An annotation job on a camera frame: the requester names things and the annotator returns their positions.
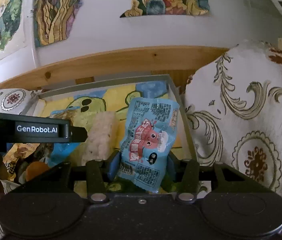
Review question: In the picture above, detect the orange yellow snack packet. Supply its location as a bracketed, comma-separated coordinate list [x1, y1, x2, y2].
[3, 143, 39, 181]

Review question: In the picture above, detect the rice cracker stick pack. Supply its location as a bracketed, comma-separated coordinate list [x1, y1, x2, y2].
[81, 111, 119, 165]

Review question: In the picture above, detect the orange mandarin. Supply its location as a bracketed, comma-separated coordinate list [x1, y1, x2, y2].
[25, 161, 50, 181]

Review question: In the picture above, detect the light blue candy packet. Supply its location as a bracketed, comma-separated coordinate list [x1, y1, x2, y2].
[117, 97, 180, 193]

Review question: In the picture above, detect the floral satin bed cover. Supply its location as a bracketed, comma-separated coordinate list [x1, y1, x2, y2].
[0, 39, 282, 240]

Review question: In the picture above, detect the blond boy poster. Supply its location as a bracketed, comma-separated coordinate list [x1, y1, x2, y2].
[0, 0, 26, 60]

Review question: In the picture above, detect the grey tray with drawing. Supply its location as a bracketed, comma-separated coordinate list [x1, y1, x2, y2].
[18, 73, 198, 196]

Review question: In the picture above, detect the white wall pipe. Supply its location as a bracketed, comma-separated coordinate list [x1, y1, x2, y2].
[29, 14, 40, 68]

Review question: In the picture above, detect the wooden bed frame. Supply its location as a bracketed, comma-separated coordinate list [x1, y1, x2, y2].
[0, 46, 227, 90]

